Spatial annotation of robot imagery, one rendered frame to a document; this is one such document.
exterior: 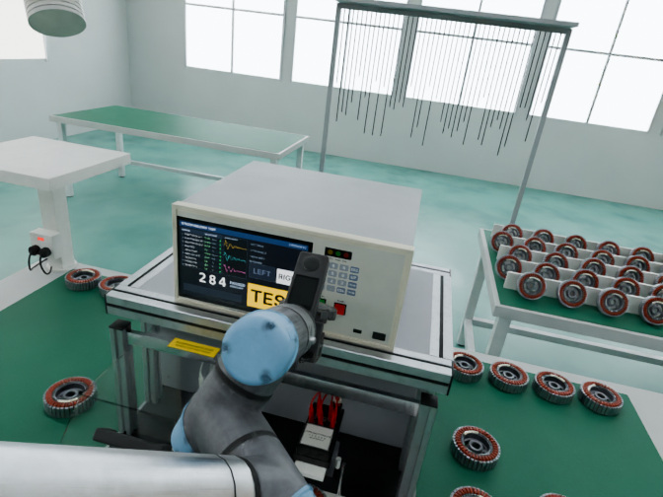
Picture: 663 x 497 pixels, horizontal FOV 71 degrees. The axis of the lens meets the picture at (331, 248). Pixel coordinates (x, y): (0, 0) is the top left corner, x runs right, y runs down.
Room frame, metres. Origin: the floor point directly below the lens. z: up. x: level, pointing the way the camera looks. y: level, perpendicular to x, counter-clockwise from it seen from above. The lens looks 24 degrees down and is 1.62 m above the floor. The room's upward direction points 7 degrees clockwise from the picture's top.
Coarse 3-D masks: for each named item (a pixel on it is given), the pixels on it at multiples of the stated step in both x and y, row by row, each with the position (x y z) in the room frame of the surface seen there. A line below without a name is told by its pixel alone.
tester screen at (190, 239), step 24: (192, 240) 0.76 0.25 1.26; (216, 240) 0.76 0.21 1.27; (240, 240) 0.75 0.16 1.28; (264, 240) 0.74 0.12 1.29; (192, 264) 0.76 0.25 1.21; (216, 264) 0.76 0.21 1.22; (240, 264) 0.75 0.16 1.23; (264, 264) 0.74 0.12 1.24; (288, 264) 0.73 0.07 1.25; (216, 288) 0.76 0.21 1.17; (240, 288) 0.75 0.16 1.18; (288, 288) 0.73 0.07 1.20
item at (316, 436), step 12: (324, 408) 0.76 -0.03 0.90; (324, 420) 0.73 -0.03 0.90; (336, 420) 0.73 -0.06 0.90; (312, 432) 0.67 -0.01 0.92; (324, 432) 0.68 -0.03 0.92; (336, 432) 0.70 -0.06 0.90; (300, 444) 0.64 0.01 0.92; (312, 444) 0.64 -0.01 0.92; (324, 444) 0.65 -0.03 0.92; (300, 456) 0.64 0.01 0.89; (312, 456) 0.63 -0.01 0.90; (324, 456) 0.63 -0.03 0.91; (300, 468) 0.62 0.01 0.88; (312, 468) 0.62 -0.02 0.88; (324, 468) 0.63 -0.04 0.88
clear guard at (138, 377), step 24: (144, 336) 0.71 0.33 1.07; (168, 336) 0.72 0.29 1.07; (192, 336) 0.73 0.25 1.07; (120, 360) 0.64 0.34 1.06; (144, 360) 0.65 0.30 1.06; (168, 360) 0.66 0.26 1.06; (192, 360) 0.66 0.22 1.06; (216, 360) 0.67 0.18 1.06; (96, 384) 0.58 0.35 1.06; (120, 384) 0.58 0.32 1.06; (144, 384) 0.59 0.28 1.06; (168, 384) 0.60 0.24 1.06; (192, 384) 0.60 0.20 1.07; (96, 408) 0.54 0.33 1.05; (120, 408) 0.54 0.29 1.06; (144, 408) 0.54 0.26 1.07; (168, 408) 0.54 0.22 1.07; (72, 432) 0.51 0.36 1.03; (120, 432) 0.51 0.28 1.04; (144, 432) 0.51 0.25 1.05; (168, 432) 0.51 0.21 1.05
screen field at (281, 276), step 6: (252, 264) 0.74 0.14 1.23; (258, 264) 0.74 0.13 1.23; (252, 270) 0.74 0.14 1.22; (258, 270) 0.74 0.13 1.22; (264, 270) 0.74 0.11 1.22; (270, 270) 0.74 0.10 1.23; (276, 270) 0.74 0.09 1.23; (282, 270) 0.73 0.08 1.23; (252, 276) 0.74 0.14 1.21; (258, 276) 0.74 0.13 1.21; (264, 276) 0.74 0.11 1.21; (270, 276) 0.74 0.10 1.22; (276, 276) 0.74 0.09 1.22; (282, 276) 0.73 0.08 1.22; (288, 276) 0.73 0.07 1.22; (276, 282) 0.74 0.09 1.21; (282, 282) 0.73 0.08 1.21; (288, 282) 0.73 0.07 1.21
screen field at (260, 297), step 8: (248, 288) 0.74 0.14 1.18; (256, 288) 0.74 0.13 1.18; (264, 288) 0.74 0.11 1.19; (272, 288) 0.74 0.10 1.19; (248, 296) 0.74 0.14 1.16; (256, 296) 0.74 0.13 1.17; (264, 296) 0.74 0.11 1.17; (272, 296) 0.74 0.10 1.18; (280, 296) 0.73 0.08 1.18; (248, 304) 0.74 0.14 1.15; (256, 304) 0.74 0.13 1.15; (264, 304) 0.74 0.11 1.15; (272, 304) 0.74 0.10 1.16
